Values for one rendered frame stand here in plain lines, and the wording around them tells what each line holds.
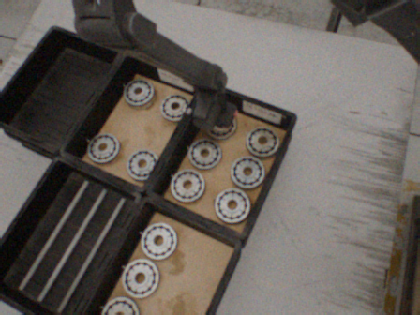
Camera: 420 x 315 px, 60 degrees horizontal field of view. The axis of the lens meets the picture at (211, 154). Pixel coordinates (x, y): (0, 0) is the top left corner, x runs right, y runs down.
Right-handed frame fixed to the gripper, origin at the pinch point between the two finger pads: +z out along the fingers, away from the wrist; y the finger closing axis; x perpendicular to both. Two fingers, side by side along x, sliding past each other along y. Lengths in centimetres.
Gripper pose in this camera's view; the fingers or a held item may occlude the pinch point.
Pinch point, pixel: (218, 123)
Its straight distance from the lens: 114.2
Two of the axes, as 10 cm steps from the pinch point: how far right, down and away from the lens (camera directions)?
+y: 8.9, 4.0, -2.3
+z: 0.7, 3.8, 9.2
